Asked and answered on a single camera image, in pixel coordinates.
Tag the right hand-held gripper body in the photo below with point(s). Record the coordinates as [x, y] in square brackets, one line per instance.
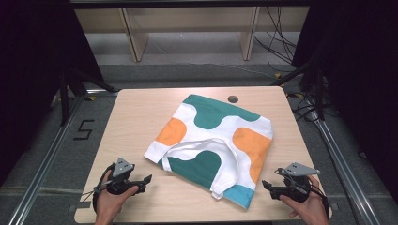
[297, 182]

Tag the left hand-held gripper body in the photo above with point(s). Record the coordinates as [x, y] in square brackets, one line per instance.
[122, 170]

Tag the white green orange tote bag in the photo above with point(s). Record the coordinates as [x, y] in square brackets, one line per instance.
[216, 128]

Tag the person's right hand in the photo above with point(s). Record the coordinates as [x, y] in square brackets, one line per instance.
[308, 207]

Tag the person's left hand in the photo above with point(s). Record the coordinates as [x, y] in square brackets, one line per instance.
[109, 203]

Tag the round dark table grommet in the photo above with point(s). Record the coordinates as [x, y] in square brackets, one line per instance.
[233, 99]

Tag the black metal stand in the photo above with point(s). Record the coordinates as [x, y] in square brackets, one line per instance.
[73, 90]
[313, 81]

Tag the dark curtain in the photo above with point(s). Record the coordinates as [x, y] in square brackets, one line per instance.
[34, 62]
[359, 78]

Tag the light wooden shelf unit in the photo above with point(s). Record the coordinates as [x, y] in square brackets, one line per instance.
[187, 22]

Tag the silver metal floor rail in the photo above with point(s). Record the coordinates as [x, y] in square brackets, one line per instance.
[341, 156]
[53, 150]

